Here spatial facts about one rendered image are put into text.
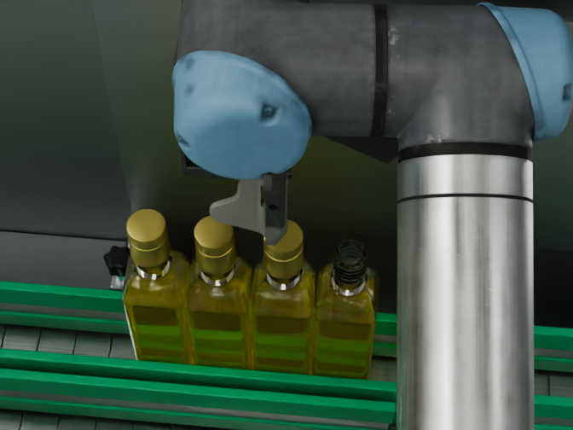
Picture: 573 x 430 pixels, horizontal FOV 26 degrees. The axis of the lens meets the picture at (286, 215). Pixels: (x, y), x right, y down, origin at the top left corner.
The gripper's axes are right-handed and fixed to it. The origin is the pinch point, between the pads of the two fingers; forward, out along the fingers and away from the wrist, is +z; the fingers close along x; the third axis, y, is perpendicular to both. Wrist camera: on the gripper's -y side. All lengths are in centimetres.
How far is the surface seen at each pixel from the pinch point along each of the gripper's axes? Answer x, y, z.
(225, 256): 1.5, 4.8, 6.4
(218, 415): 6.2, 6.0, 29.7
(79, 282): -9.2, 23.0, 32.7
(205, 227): -0.2, 6.7, 4.6
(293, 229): -0.5, -0.8, 4.6
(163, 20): -11.8, 10.7, -8.0
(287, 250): 1.5, -0.5, 4.6
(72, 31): -15.0, 19.6, -2.3
